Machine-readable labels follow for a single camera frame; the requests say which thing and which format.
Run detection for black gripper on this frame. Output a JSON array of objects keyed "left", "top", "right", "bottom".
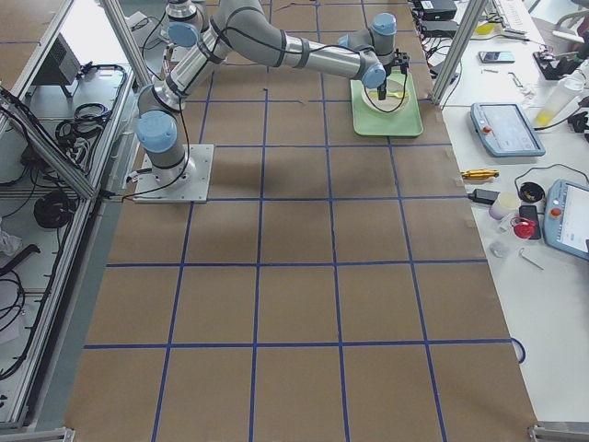
[{"left": 376, "top": 64, "right": 393, "bottom": 100}]

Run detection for white paper cup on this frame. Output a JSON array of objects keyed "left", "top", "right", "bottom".
[{"left": 489, "top": 192, "right": 521, "bottom": 220}]

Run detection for yellow plastic fork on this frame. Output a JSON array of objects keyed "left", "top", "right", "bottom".
[{"left": 368, "top": 91, "right": 410, "bottom": 99}]

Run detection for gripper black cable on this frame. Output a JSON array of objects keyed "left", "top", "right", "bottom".
[{"left": 365, "top": 48, "right": 411, "bottom": 115}]

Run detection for white round plate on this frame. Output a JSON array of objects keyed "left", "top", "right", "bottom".
[{"left": 361, "top": 76, "right": 410, "bottom": 113}]

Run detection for red round cap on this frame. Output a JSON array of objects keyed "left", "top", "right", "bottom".
[{"left": 511, "top": 216, "right": 537, "bottom": 239}]

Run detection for squeeze bottle yellow liquid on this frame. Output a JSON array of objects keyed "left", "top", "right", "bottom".
[{"left": 534, "top": 76, "right": 584, "bottom": 130}]

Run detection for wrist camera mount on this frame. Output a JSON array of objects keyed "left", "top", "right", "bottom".
[{"left": 393, "top": 50, "right": 410, "bottom": 76}]

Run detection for light green tray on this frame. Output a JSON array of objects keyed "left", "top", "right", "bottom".
[{"left": 350, "top": 72, "right": 423, "bottom": 137}]

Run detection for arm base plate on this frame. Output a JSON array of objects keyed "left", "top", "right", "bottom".
[{"left": 133, "top": 144, "right": 214, "bottom": 204}]

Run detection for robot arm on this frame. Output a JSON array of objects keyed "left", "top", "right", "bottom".
[
  {"left": 136, "top": 1, "right": 408, "bottom": 182},
  {"left": 166, "top": 0, "right": 209, "bottom": 32}
]

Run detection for black smartphone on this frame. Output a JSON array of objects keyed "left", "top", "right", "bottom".
[{"left": 478, "top": 51, "right": 515, "bottom": 64}]

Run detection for teach pendant tablet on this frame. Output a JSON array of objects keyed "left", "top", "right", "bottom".
[{"left": 470, "top": 102, "right": 546, "bottom": 157}]

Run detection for right frame post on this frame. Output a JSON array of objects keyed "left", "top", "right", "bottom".
[{"left": 431, "top": 0, "right": 487, "bottom": 104}]

